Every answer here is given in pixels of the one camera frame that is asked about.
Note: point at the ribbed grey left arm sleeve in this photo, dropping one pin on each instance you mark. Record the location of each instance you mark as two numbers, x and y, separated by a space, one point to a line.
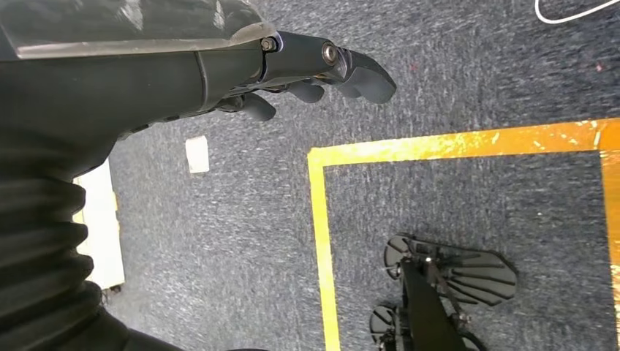
43 252

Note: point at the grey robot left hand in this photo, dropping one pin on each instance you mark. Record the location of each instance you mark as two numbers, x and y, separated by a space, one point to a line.
121 77

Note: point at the yellow floor tape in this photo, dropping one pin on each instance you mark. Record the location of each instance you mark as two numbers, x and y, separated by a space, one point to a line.
317 218

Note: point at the white flat board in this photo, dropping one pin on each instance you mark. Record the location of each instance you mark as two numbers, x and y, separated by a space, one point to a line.
99 232

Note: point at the small white paper piece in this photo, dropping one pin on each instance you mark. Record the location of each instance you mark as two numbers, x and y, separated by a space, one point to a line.
197 155

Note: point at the black robot leg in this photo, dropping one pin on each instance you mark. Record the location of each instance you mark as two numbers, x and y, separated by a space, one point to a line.
426 310

